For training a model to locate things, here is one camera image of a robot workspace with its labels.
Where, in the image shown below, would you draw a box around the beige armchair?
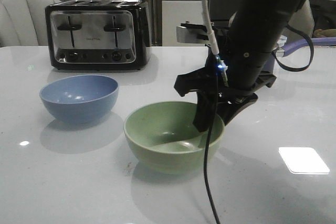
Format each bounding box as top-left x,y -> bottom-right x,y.
1,0 -> 60,47
282,0 -> 314,43

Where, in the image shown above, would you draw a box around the dark blue saucepan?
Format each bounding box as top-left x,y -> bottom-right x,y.
264,37 -> 336,74

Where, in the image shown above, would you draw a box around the white cabinet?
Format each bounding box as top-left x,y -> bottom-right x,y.
162,0 -> 203,46

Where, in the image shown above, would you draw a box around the beige armchair right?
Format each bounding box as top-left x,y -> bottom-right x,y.
282,0 -> 314,43

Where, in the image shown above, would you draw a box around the blue bowl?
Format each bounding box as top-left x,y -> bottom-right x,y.
39,74 -> 119,124

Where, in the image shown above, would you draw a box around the black cable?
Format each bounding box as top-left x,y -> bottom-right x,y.
203,58 -> 222,224

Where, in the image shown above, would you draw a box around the green bowl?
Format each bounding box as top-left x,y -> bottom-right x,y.
123,101 -> 224,175

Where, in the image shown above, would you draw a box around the white cable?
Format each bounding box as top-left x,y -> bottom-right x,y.
201,0 -> 220,57

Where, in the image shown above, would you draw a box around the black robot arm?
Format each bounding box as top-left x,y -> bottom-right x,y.
174,0 -> 306,132

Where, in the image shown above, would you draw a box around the black and chrome toaster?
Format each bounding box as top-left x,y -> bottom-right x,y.
45,0 -> 152,70

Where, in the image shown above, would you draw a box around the dark kitchen counter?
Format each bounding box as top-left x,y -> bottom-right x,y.
209,0 -> 335,30

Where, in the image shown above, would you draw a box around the beige armchair left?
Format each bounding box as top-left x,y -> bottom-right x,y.
1,0 -> 60,47

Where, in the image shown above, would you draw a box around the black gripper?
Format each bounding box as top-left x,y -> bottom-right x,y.
174,48 -> 275,132

